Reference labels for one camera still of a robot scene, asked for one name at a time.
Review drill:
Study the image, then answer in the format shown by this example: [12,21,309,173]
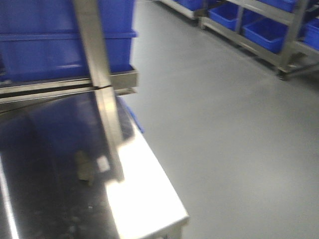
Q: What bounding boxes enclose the grey brake pad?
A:
[74,150,95,186]

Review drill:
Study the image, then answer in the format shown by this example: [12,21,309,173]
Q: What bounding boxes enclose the lower blue bin under table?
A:
[118,97,145,134]

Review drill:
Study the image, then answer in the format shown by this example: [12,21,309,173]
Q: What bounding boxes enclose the right blue plastic bin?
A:
[0,0,137,82]

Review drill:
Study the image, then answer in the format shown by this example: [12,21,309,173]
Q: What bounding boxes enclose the far steel rack with bins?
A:
[162,0,319,80]

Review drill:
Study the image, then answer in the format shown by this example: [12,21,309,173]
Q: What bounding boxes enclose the stainless steel rack frame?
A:
[0,0,137,181]

